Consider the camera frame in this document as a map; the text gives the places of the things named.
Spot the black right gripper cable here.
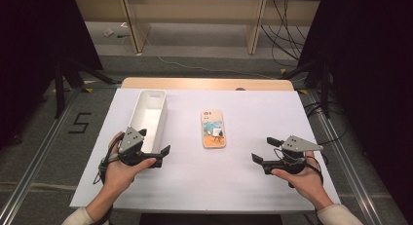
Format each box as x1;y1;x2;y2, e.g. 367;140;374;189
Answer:
305;154;329;184

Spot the black curtain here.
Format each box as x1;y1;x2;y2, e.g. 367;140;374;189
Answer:
297;0;413;219
0;0;105;150

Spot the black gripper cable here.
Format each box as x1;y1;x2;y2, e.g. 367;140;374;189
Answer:
93;132;127;186
305;154;329;184

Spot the black metal stand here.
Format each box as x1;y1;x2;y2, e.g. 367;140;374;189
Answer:
280;57;333;120
53;56;123;120

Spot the aluminium floor rail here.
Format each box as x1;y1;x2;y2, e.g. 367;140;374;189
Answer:
305;88;386;225
0;88;83;225

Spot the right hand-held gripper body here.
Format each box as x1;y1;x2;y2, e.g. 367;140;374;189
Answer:
262;134;324;175

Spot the white plastic box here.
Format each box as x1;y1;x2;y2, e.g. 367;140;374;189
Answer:
129;89;169;155

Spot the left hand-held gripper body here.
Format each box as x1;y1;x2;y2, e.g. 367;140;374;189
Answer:
117;126;163;169

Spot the wooden table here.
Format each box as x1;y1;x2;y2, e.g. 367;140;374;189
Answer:
121;77;295;92

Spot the white floor cable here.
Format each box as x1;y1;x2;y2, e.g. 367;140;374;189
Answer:
141;28;278;81

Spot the white table cover sheet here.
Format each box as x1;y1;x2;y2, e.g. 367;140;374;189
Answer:
69;88;341;213

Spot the black floor cable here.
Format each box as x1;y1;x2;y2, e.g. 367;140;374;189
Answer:
304;100;350;146

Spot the black cable bundle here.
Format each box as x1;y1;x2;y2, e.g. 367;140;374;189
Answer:
260;0;310;69

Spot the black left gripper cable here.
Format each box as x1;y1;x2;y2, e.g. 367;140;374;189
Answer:
93;132;127;186

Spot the person's right hand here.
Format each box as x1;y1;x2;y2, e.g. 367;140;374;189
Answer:
271;150;335;211

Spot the beige wooden desk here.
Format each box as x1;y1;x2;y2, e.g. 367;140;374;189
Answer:
73;0;322;56

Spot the person's left hand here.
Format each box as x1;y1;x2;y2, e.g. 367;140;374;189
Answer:
102;131;158;196

